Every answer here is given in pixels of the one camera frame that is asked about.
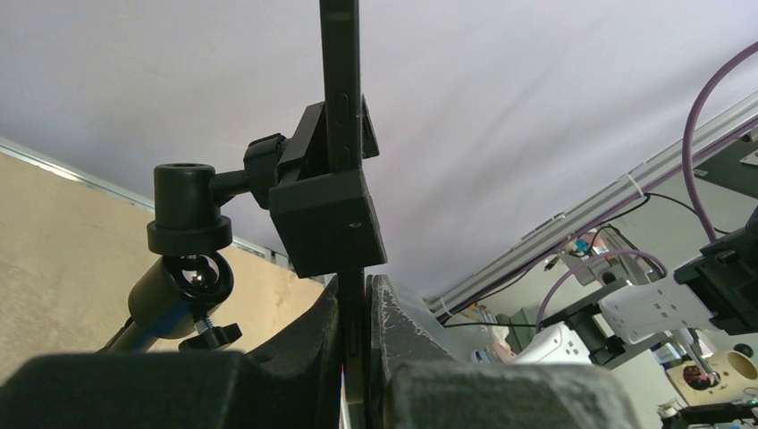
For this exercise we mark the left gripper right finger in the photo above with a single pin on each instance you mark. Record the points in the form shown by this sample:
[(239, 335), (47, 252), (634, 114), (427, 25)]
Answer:
[(415, 382)]

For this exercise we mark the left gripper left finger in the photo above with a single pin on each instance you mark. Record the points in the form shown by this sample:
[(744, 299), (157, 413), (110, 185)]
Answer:
[(291, 381)]

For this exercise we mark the black phone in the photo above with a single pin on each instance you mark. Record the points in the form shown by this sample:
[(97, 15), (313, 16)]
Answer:
[(341, 60)]

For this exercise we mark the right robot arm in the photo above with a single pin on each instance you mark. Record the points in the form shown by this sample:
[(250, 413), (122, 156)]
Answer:
[(716, 291)]

